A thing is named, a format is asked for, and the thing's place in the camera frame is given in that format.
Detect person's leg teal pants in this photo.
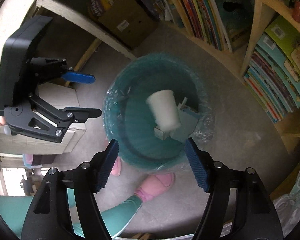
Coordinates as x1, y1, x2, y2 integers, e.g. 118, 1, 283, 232
70, 195, 143, 240
0, 189, 77, 240

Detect pink and blue cloth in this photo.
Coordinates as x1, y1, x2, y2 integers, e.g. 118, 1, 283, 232
22, 154, 44, 172

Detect yellow round bag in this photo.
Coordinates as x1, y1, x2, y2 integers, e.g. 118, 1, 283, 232
89, 0, 123, 20

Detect white box with line drawing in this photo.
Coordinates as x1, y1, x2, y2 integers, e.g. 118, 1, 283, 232
154, 126, 172, 140

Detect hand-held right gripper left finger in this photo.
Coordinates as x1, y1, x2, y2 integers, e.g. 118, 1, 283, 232
20, 139, 120, 240

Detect brown cardboard box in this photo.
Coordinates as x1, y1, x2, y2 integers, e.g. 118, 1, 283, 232
97, 0, 159, 50

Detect grey swirl patterned cloth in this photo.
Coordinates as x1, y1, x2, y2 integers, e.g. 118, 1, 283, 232
272, 165, 300, 240

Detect teal waste bin with liner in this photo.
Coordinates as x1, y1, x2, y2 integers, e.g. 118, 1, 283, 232
102, 52, 214, 175

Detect teal trash bin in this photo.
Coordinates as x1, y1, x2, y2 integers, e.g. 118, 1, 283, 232
104, 52, 213, 174

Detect wooden bookshelf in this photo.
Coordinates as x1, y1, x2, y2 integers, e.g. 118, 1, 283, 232
12, 0, 300, 200

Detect white and blue box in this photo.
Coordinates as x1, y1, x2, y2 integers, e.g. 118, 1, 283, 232
170, 97, 203, 142

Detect cream paper cup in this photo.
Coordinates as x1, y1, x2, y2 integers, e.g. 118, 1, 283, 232
146, 89, 182, 131

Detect pink slipper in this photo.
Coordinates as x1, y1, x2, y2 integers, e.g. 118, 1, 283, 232
135, 172, 175, 202
104, 137, 122, 177

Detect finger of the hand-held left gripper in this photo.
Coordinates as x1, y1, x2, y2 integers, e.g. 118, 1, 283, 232
10, 97, 102, 144
27, 57, 95, 85

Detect beige storage box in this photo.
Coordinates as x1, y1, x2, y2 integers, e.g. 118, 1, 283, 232
0, 81, 87, 154

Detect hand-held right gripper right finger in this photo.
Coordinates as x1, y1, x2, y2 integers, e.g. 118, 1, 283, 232
184, 137, 284, 240

